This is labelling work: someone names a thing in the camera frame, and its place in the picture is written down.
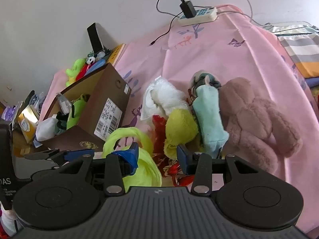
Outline pink teddy bear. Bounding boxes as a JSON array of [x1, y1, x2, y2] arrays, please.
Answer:
[[219, 77, 303, 173]]

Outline grey teal socks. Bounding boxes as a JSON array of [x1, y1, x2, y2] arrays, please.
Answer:
[[188, 70, 222, 97]]

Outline neon green plush toy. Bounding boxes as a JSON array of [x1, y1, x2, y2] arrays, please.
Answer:
[[65, 58, 86, 86]]

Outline neon yellow cloth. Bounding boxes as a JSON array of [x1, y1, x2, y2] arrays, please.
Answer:
[[102, 126, 163, 193]]

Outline green plush frog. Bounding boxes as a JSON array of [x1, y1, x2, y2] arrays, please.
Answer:
[[66, 94, 91, 130]]

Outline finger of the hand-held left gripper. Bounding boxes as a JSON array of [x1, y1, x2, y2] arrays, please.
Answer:
[[25, 149, 96, 162]]

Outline white cloth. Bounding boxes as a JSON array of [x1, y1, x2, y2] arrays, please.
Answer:
[[35, 115, 60, 141]]

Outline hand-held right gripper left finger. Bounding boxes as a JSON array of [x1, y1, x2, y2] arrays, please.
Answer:
[[32, 142, 139, 197]]

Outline purple folded cloth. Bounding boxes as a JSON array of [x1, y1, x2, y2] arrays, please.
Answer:
[[305, 77, 319, 100]]

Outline blue plush toy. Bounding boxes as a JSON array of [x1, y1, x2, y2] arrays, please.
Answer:
[[86, 59, 106, 76]]

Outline white fluffy towel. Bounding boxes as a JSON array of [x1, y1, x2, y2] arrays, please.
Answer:
[[140, 75, 190, 125]]

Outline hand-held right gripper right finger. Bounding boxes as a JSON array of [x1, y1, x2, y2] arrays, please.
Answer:
[[176, 144, 272, 197]]

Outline pink printed sheet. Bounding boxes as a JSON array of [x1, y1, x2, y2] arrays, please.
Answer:
[[37, 4, 319, 239]]

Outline red plush toy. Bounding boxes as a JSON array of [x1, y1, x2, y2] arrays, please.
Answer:
[[76, 63, 94, 80]]

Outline black charger cable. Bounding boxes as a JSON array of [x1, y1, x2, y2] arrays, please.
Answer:
[[149, 0, 186, 46]]

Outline mint green cloth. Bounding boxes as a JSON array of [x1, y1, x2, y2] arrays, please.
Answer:
[[192, 85, 230, 158]]

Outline red patterned cloth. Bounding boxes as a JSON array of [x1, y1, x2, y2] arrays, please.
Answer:
[[151, 115, 196, 187]]

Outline clear plastic bottle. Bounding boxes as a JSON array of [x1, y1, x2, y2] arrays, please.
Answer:
[[56, 93, 71, 115]]

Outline black charger adapter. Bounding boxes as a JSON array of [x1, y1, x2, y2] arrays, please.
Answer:
[[180, 0, 197, 19]]

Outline yellow plush cloth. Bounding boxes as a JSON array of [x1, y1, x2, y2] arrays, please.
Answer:
[[163, 108, 200, 160]]

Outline yellow book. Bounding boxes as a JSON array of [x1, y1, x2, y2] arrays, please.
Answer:
[[106, 43, 126, 65]]

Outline yellow packet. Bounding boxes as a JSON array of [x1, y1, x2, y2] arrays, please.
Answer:
[[17, 105, 40, 143]]

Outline white power strip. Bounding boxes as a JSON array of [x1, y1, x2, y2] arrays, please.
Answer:
[[177, 6, 218, 26]]

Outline striped blanket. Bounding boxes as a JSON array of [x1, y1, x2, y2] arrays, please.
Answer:
[[268, 21, 319, 79]]

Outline brown cardboard box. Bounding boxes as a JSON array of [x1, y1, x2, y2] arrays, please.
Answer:
[[40, 63, 132, 152]]

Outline black soft item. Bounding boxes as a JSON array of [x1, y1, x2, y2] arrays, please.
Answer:
[[55, 112, 71, 130]]

